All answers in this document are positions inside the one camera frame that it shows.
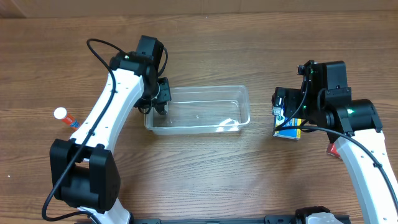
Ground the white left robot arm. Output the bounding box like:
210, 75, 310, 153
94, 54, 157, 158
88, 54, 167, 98
41, 35, 172, 223

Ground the red white medicine box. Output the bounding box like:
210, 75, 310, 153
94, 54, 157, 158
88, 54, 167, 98
326, 143, 341, 159

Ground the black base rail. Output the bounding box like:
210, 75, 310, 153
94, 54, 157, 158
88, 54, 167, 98
133, 206, 351, 224

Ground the orange tube white cap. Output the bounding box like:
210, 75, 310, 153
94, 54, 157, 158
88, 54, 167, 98
53, 107, 80, 130

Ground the blue yellow lozenge box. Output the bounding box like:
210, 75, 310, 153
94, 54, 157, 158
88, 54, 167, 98
272, 115, 302, 140

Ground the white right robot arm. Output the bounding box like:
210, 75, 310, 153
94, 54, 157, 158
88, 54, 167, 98
272, 60, 397, 223

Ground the clear plastic container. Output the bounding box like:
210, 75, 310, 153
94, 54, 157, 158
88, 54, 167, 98
144, 85, 250, 135

